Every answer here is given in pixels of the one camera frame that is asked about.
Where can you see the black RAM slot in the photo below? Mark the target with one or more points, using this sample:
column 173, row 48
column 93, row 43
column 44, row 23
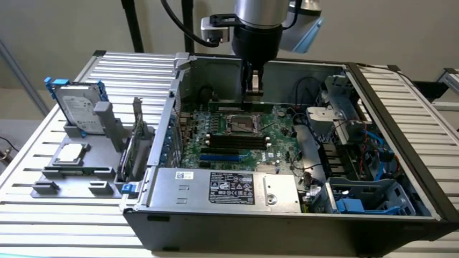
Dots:
column 235, row 146
column 237, row 136
column 237, row 139
column 236, row 143

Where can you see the graphics card with metal bracket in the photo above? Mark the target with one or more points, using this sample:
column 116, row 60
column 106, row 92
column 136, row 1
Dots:
column 137, row 145

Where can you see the grey metal drive cage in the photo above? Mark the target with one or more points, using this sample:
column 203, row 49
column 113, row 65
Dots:
column 335, row 113

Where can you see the CPU socket with metal frame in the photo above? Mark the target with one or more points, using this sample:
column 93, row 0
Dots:
column 240, row 124

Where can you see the silver chipset heatsink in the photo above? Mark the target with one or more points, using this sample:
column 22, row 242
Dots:
column 267, row 170

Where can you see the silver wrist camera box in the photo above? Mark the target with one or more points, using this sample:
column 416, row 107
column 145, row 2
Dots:
column 213, row 28

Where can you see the green motherboard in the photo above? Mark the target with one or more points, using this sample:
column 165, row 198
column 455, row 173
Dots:
column 251, row 158

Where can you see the silver CPU chip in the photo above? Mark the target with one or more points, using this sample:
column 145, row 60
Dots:
column 70, row 153

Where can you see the blue plastic disk bay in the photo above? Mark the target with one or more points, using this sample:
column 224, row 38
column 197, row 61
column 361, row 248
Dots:
column 368, row 197

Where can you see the hard disk in blue carrier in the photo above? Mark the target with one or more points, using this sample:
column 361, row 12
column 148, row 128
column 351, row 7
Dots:
column 78, row 108

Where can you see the blue case latch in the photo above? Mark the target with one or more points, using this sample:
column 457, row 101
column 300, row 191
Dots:
column 128, row 188

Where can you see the silver power supply unit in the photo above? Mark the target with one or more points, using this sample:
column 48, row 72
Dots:
column 219, row 189

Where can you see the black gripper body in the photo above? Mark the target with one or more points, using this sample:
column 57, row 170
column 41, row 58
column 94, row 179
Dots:
column 255, row 44

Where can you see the black expansion slot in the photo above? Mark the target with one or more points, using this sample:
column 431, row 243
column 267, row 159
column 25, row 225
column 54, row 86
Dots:
column 221, row 151

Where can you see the blue expansion slot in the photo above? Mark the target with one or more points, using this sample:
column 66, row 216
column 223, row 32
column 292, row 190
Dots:
column 219, row 158

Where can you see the grey parts rack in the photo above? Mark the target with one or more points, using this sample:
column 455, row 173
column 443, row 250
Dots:
column 81, row 185

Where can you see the black open PC case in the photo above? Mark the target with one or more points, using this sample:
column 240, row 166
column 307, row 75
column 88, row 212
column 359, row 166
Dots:
column 287, row 233

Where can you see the green RAM stick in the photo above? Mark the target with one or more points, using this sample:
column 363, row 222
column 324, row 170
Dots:
column 229, row 107

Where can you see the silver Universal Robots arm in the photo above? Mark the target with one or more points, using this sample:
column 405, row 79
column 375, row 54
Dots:
column 257, row 12

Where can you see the black vertical pole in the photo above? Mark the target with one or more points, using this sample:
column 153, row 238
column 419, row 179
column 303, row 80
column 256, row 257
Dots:
column 133, row 25
column 188, row 27

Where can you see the aluminium frame side table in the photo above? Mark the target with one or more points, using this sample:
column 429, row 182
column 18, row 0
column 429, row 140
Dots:
column 445, row 88

